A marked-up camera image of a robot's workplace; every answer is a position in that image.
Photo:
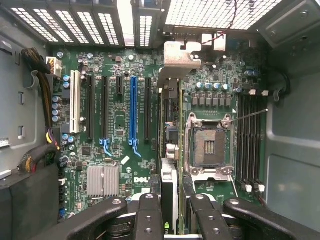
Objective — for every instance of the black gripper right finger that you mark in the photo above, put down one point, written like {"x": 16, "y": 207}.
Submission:
{"x": 215, "y": 225}

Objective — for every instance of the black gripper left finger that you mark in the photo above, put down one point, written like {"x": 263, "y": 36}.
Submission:
{"x": 100, "y": 220}

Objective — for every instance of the grey chipset heat sink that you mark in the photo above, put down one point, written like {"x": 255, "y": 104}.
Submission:
{"x": 103, "y": 180}

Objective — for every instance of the metal socket cover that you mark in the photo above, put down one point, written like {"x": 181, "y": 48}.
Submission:
{"x": 215, "y": 178}

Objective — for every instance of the black plastic shroud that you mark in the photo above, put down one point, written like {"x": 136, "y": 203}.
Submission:
{"x": 30, "y": 200}

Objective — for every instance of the CPU socket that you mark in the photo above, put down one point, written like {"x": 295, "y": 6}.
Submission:
{"x": 210, "y": 147}

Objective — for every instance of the black RAM slot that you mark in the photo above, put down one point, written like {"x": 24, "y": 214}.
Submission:
{"x": 253, "y": 140}
{"x": 240, "y": 140}
{"x": 247, "y": 140}
{"x": 259, "y": 140}

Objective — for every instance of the green motherboard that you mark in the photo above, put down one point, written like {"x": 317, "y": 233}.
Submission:
{"x": 120, "y": 117}

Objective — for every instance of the open grey PC case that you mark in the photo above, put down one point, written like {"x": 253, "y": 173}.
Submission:
{"x": 292, "y": 150}

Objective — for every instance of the black expansion slot blue clip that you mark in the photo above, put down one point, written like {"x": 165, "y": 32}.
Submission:
{"x": 105, "y": 107}

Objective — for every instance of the thin metal locking lever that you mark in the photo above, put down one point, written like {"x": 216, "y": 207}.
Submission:
{"x": 250, "y": 115}

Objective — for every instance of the white expansion slot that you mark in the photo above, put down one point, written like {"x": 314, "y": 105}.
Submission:
{"x": 75, "y": 100}

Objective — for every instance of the short black expansion slot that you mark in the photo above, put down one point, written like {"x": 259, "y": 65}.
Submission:
{"x": 119, "y": 85}

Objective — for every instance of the white power connector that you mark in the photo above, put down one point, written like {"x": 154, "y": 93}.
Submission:
{"x": 56, "y": 67}

